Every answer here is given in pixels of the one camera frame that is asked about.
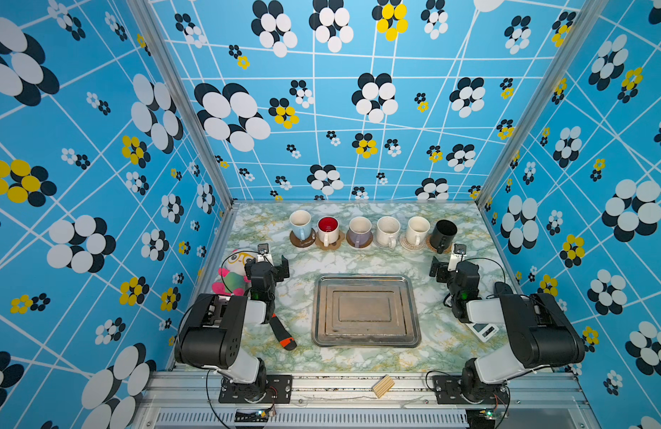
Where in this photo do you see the rattan round coaster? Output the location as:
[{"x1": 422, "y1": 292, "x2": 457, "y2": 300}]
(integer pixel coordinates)
[{"x1": 425, "y1": 234, "x2": 454, "y2": 254}]

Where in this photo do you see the black mug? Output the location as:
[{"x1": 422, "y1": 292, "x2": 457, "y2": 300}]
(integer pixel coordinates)
[{"x1": 431, "y1": 219, "x2": 457, "y2": 250}]

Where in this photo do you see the dark brown round coaster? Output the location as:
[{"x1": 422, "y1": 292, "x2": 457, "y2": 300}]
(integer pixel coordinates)
[{"x1": 289, "y1": 230, "x2": 316, "y2": 248}]

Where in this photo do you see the multicolour woven round coaster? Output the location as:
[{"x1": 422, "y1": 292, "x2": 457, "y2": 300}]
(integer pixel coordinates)
[{"x1": 400, "y1": 234, "x2": 425, "y2": 251}]

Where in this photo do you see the white mug back row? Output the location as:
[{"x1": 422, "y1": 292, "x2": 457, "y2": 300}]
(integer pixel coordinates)
[{"x1": 406, "y1": 216, "x2": 431, "y2": 245}]

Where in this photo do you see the light blue mug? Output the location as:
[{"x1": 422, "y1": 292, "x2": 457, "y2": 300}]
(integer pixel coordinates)
[{"x1": 289, "y1": 209, "x2": 312, "y2": 241}]

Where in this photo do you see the red interior mug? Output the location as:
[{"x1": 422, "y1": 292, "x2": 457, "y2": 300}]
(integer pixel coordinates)
[{"x1": 317, "y1": 216, "x2": 339, "y2": 248}]

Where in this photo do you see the purple mug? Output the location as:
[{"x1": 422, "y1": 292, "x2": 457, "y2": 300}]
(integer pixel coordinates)
[{"x1": 348, "y1": 216, "x2": 372, "y2": 234}]

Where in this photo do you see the cork paw print coaster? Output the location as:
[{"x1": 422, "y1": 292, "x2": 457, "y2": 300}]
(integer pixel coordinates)
[{"x1": 314, "y1": 232, "x2": 346, "y2": 251}]

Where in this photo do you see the brown wooden round coaster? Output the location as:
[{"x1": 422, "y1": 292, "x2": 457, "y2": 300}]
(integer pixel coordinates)
[{"x1": 346, "y1": 231, "x2": 373, "y2": 250}]

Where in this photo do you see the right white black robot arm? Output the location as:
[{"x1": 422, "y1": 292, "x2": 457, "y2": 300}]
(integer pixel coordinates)
[{"x1": 429, "y1": 258, "x2": 586, "y2": 403}]

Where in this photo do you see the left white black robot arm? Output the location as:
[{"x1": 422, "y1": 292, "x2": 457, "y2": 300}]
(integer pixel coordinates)
[{"x1": 175, "y1": 254, "x2": 297, "y2": 403}]

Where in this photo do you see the plush toy white pink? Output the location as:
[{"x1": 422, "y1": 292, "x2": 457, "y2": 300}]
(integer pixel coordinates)
[{"x1": 212, "y1": 250, "x2": 255, "y2": 296}]

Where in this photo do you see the black computer mouse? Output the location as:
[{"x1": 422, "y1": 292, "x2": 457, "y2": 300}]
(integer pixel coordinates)
[{"x1": 493, "y1": 282, "x2": 515, "y2": 298}]

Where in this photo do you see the white calculator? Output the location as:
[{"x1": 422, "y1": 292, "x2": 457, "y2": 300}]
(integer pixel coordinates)
[{"x1": 466, "y1": 323, "x2": 500, "y2": 343}]

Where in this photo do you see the metal tray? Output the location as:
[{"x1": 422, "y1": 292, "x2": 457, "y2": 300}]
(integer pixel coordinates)
[{"x1": 312, "y1": 273, "x2": 422, "y2": 348}]

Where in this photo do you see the small wooden block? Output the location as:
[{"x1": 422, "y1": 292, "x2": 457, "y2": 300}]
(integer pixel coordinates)
[{"x1": 372, "y1": 375, "x2": 395, "y2": 399}]

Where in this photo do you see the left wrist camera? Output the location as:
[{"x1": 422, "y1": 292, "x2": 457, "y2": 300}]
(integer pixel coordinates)
[{"x1": 256, "y1": 243, "x2": 273, "y2": 265}]

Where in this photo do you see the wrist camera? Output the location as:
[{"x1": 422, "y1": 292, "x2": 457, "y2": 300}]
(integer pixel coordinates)
[
  {"x1": 256, "y1": 243, "x2": 273, "y2": 265},
  {"x1": 448, "y1": 243, "x2": 467, "y2": 272}
]

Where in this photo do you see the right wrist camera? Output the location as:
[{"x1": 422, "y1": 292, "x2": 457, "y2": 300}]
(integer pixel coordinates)
[{"x1": 448, "y1": 243, "x2": 467, "y2": 272}]

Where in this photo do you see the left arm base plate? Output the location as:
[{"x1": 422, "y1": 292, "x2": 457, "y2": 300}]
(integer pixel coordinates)
[{"x1": 218, "y1": 375, "x2": 293, "y2": 405}]

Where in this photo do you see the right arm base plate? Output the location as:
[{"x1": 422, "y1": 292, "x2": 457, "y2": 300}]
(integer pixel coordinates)
[{"x1": 432, "y1": 375, "x2": 510, "y2": 406}]

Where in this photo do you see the aluminium front rail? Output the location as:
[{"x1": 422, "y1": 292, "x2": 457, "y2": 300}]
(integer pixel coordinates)
[{"x1": 132, "y1": 371, "x2": 599, "y2": 428}]

